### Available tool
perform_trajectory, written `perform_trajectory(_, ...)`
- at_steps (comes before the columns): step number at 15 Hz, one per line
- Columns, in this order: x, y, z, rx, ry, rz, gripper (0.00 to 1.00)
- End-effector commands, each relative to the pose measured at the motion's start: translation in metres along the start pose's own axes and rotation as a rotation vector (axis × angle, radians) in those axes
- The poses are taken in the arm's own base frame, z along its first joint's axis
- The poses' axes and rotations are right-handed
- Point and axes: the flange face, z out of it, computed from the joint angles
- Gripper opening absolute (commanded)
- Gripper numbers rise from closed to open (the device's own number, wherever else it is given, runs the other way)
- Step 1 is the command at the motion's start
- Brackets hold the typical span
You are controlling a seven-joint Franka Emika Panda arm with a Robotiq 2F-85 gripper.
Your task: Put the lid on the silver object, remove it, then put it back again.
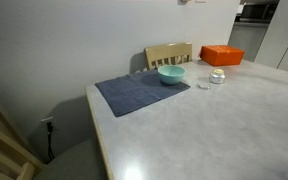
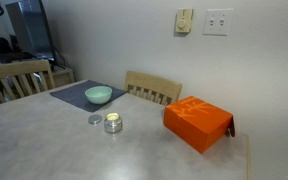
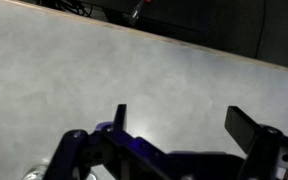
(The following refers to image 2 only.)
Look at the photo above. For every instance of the silver candle jar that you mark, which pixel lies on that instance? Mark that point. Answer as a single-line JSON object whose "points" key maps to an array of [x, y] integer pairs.
{"points": [[113, 123]]}

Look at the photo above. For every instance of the round silver lid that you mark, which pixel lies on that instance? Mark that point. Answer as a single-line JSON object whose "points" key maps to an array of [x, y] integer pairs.
{"points": [[94, 119]]}

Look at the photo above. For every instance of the mint green bowl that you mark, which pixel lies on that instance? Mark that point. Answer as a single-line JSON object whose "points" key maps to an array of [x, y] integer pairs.
{"points": [[98, 94]]}

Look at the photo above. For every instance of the orange cardboard box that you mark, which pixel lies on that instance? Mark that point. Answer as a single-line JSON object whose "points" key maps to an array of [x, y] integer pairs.
{"points": [[198, 122]]}

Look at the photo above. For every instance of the dark blue placemat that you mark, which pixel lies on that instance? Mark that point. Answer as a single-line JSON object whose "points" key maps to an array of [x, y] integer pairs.
{"points": [[75, 95]]}

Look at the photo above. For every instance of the beige thermostat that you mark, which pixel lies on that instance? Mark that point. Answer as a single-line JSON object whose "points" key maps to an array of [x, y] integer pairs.
{"points": [[183, 20]]}

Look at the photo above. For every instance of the wooden chair at table end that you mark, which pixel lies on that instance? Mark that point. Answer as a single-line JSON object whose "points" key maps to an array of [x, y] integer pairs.
{"points": [[21, 79]]}

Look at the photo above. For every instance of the dark monitor screen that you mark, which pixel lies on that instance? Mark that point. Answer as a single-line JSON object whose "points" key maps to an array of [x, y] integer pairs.
{"points": [[30, 24]]}

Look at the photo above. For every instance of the white light switch plate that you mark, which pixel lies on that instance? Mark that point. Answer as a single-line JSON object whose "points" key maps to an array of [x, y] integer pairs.
{"points": [[217, 22]]}

